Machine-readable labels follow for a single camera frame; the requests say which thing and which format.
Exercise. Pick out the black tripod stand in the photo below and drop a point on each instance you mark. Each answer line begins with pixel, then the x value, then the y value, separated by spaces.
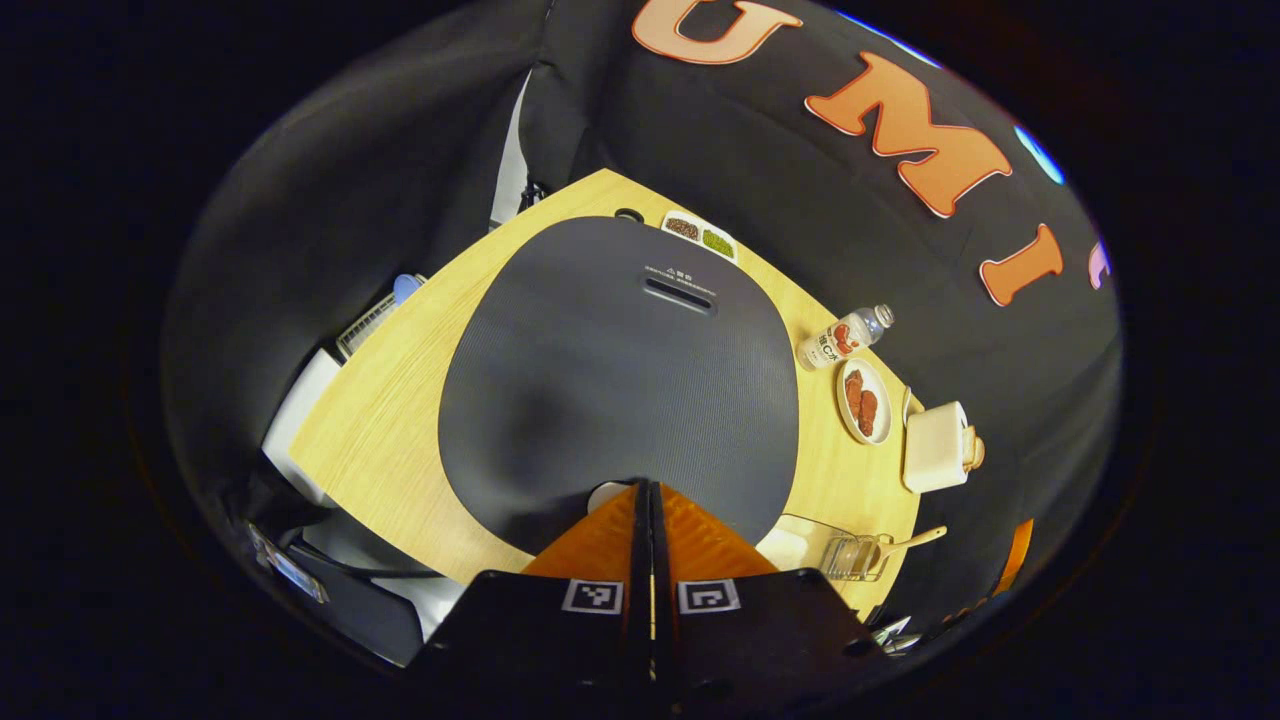
pixel 532 195

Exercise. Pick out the black rice cooker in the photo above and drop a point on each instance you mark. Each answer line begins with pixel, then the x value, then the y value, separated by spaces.
pixel 620 380

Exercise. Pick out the black backdrop cloth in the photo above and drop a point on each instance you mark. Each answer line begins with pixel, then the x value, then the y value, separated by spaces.
pixel 800 200

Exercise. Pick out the white toaster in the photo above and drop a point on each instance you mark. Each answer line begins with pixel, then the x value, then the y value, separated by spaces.
pixel 935 450

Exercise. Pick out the white round plate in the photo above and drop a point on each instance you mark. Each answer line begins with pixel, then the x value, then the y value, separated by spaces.
pixel 880 425

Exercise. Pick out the brown meat piece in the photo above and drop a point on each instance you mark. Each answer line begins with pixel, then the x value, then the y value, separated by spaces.
pixel 853 390
pixel 868 412

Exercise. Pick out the black table grommet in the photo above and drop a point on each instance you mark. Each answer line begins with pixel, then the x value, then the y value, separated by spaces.
pixel 629 214

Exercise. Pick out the wooden spoon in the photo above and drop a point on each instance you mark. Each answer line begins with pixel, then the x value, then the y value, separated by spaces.
pixel 915 540

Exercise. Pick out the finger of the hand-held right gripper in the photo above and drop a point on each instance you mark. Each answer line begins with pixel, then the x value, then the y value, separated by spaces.
pixel 1018 555

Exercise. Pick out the toasted bread slice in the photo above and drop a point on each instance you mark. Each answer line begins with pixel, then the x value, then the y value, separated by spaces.
pixel 973 450

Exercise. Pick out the white divided grain dish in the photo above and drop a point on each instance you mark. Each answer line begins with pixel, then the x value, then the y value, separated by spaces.
pixel 698 235

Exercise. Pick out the blue round object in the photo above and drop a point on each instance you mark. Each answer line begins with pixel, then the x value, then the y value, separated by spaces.
pixel 408 288

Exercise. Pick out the clear rice container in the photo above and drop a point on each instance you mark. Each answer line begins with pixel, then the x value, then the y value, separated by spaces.
pixel 790 545

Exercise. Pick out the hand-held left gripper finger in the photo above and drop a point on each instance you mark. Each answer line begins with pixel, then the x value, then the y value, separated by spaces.
pixel 643 560
pixel 662 560

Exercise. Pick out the clear drink bottle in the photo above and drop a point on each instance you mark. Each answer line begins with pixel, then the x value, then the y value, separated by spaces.
pixel 840 340

